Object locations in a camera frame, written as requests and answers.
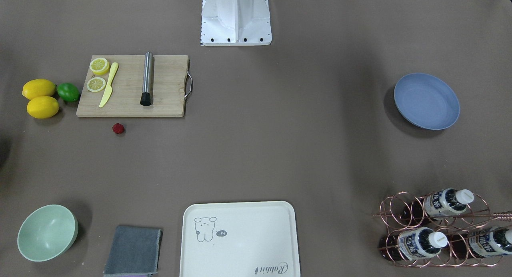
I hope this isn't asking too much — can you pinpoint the red strawberry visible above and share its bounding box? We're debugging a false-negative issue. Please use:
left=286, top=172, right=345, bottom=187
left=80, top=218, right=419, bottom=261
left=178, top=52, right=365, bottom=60
left=112, top=123, right=126, bottom=134

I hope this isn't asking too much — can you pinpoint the blue plate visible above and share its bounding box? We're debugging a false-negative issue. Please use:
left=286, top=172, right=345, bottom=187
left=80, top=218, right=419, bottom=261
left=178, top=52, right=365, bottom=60
left=394, top=73, right=460, bottom=130

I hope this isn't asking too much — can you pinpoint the cream rabbit tray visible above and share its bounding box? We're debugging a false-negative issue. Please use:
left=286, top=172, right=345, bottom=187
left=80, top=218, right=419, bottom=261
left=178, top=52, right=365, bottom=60
left=180, top=201, right=301, bottom=277

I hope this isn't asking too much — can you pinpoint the steel muddler black tip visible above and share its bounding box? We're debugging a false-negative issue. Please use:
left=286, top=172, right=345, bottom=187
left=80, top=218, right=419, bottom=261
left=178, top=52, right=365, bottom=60
left=140, top=51, right=154, bottom=106

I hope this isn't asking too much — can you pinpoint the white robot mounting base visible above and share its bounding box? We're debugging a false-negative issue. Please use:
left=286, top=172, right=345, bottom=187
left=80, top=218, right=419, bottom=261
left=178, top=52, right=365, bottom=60
left=200, top=0, right=272, bottom=46

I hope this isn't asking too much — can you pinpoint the wooden cutting board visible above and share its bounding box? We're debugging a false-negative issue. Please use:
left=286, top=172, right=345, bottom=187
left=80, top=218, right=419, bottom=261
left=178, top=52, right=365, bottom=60
left=76, top=55, right=190, bottom=118

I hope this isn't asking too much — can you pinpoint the yellow plastic knife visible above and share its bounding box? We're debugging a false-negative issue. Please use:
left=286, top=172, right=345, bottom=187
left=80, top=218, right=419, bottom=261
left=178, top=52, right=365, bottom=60
left=99, top=62, right=119, bottom=108

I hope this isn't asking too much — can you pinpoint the lemon slice on board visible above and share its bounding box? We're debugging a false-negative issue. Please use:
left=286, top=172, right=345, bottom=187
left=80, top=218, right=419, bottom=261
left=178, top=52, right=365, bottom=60
left=86, top=77, right=106, bottom=92

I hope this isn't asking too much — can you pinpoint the lemon half on board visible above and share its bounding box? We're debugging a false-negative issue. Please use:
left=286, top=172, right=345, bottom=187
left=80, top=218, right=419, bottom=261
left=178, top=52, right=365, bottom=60
left=89, top=57, right=110, bottom=76

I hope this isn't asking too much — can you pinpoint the grey folded cloth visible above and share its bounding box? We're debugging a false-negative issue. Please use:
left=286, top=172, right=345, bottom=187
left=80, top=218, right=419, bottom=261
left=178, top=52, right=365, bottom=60
left=104, top=225, right=162, bottom=277

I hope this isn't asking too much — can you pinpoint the green lime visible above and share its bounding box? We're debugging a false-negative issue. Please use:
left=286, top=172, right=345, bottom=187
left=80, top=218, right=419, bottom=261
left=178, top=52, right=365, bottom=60
left=57, top=82, right=80, bottom=102

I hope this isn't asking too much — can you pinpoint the lower drink bottle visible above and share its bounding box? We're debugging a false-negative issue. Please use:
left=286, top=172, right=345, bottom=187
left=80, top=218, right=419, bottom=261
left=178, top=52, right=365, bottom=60
left=378, top=227, right=448, bottom=262
left=450, top=227, right=512, bottom=259

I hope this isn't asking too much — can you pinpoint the upper dark drink bottle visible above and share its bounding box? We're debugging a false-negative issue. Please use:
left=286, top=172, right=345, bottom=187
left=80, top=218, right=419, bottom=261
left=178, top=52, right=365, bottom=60
left=401, top=188, right=475, bottom=225

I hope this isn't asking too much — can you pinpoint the lower yellow lemon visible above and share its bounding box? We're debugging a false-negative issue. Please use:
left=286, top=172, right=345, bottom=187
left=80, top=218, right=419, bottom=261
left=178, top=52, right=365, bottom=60
left=27, top=95, right=59, bottom=119

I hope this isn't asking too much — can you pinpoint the yellow lemon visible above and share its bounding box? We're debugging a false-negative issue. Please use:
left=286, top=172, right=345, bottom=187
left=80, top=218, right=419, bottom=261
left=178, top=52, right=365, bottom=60
left=22, top=78, right=56, bottom=100
left=27, top=95, right=59, bottom=119

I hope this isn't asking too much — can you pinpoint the upper yellow lemon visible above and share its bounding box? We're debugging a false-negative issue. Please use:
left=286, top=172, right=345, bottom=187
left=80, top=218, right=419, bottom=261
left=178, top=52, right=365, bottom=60
left=22, top=78, right=56, bottom=100

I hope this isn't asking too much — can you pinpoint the mint green bowl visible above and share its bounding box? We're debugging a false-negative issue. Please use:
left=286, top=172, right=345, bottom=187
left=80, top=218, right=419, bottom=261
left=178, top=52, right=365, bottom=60
left=17, top=205, right=78, bottom=262

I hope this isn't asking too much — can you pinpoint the copper wire bottle rack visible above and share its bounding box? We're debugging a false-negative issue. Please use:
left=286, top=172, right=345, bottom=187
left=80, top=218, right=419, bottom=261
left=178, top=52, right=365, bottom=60
left=376, top=191, right=511, bottom=268

